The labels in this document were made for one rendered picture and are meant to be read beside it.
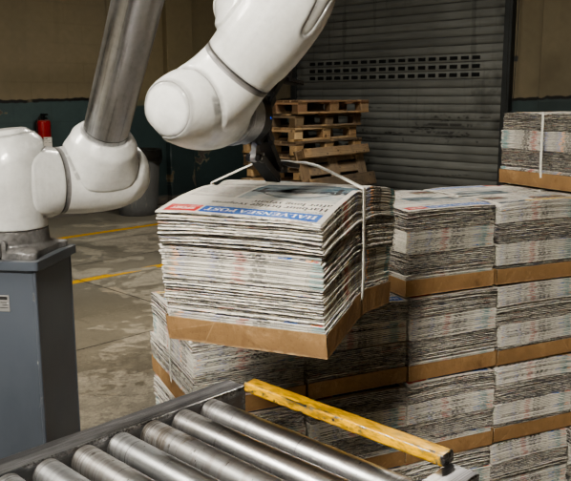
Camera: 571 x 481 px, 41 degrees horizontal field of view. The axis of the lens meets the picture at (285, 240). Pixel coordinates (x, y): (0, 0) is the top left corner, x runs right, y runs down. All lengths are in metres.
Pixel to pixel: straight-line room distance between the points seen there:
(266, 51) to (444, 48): 8.67
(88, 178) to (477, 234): 1.01
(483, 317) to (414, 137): 7.76
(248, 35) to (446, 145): 8.67
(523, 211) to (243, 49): 1.33
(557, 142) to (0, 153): 1.53
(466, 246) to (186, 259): 1.01
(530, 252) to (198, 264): 1.19
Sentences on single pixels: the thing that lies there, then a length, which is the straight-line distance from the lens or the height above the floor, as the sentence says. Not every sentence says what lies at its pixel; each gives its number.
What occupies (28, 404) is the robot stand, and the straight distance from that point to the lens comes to 1.82.
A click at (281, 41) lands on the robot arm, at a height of 1.41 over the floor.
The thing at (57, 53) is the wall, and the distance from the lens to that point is 9.08.
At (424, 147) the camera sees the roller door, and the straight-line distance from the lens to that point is 9.75.
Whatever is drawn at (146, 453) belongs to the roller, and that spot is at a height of 0.80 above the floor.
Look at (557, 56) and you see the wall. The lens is 8.89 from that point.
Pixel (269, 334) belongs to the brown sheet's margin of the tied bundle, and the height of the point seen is 0.97.
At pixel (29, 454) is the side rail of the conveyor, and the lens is 1.29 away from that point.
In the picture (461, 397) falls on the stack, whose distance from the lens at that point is 2.18.
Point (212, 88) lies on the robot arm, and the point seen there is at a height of 1.35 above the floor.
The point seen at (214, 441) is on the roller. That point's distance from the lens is 1.31.
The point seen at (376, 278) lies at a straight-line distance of 1.42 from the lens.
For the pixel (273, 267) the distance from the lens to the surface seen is 1.18.
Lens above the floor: 1.34
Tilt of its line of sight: 11 degrees down
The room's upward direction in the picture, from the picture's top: straight up
